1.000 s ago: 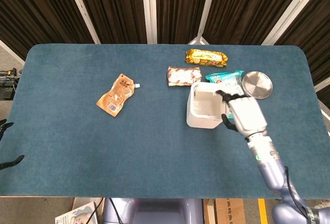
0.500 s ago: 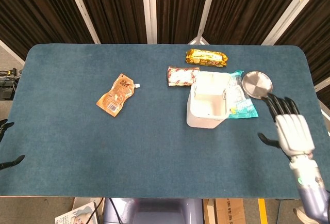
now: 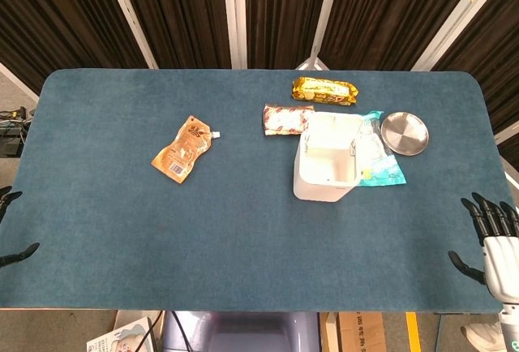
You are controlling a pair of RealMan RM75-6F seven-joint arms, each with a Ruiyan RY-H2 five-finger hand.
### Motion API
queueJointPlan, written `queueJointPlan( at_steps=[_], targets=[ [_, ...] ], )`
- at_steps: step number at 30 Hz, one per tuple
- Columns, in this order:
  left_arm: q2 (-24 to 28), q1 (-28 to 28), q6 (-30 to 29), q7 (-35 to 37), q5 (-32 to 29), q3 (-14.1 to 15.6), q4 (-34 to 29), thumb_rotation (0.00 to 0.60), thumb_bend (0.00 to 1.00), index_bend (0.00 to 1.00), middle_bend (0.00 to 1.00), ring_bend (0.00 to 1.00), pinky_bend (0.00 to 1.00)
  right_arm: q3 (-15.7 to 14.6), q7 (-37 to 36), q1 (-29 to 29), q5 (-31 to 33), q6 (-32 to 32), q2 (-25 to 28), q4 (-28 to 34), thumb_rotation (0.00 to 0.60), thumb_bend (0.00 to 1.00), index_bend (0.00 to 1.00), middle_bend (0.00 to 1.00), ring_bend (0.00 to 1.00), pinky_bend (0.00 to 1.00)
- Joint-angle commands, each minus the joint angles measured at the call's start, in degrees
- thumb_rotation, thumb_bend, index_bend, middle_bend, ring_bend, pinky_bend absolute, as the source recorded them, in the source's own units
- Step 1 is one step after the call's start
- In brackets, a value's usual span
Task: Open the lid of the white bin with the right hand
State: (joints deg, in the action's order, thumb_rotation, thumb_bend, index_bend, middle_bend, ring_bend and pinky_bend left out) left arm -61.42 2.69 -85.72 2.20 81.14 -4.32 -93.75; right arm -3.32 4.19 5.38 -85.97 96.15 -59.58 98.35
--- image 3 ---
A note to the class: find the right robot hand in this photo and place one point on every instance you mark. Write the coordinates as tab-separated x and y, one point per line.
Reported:
500	263

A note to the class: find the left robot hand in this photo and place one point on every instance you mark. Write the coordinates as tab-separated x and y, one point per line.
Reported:
25	251

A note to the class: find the white plastic bin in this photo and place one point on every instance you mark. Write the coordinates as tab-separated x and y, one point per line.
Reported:
324	190

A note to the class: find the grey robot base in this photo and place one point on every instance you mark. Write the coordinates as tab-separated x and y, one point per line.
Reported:
243	333

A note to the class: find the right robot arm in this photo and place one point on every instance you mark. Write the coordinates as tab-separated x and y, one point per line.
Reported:
511	327

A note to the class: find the illustrated booklet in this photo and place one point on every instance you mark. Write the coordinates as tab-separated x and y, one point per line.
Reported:
121	337

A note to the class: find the teal white plastic bag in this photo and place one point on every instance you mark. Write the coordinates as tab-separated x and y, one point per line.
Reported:
381	165

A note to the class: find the brown cardboard box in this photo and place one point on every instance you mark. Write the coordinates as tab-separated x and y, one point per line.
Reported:
357	333

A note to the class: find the round steel plate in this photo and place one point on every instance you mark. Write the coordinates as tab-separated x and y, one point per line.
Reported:
405	133

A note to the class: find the blue velvet table cloth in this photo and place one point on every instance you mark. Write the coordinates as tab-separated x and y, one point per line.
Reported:
202	246

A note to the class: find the orange spout pouch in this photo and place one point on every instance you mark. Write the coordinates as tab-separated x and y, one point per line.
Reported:
182	149

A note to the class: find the gold snack pack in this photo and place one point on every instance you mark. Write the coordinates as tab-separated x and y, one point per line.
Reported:
324	89

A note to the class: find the white red snack pack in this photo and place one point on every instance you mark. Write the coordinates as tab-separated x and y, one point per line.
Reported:
284	120

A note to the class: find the dark brown pleated curtain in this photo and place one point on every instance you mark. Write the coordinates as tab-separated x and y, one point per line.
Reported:
182	11

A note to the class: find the white frame post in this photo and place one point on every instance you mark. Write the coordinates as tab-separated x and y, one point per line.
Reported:
454	15
326	7
129	15
235	15

